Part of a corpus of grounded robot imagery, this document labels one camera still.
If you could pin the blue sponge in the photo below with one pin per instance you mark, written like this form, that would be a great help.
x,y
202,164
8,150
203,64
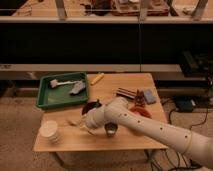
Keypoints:
x,y
150,99

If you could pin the dark brown bowl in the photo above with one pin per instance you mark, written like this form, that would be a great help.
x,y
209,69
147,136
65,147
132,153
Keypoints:
x,y
88,107

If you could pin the yellow banana toy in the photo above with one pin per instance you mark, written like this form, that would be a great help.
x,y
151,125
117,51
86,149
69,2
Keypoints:
x,y
97,78

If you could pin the grey cloth in tray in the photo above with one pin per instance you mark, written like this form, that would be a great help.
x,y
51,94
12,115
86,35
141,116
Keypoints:
x,y
77,88

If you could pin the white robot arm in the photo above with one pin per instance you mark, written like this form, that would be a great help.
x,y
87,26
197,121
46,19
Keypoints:
x,y
189,143

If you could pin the wooden table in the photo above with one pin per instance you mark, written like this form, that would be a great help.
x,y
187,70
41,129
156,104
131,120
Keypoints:
x,y
73,139

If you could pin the brown striped box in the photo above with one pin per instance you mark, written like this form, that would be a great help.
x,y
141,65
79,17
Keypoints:
x,y
126,93

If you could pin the orange bowl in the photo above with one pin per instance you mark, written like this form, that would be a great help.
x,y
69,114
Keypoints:
x,y
140,111

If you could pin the white paper cup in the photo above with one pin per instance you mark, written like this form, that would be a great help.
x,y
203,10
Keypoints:
x,y
49,130

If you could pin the small metal cup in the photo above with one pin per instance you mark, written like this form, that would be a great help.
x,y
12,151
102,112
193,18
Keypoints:
x,y
111,129

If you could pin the brown pinecone figure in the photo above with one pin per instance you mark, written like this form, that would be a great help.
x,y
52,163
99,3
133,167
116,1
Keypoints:
x,y
139,99

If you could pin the green plastic tray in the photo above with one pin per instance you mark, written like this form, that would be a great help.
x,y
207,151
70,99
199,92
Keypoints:
x,y
52,98

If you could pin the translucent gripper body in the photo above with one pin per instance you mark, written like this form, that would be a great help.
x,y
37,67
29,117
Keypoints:
x,y
83,126

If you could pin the white brush in tray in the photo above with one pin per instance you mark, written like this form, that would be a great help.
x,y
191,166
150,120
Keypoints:
x,y
55,83

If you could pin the green utensil in bowl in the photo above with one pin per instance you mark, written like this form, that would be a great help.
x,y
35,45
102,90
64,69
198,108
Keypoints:
x,y
97,104

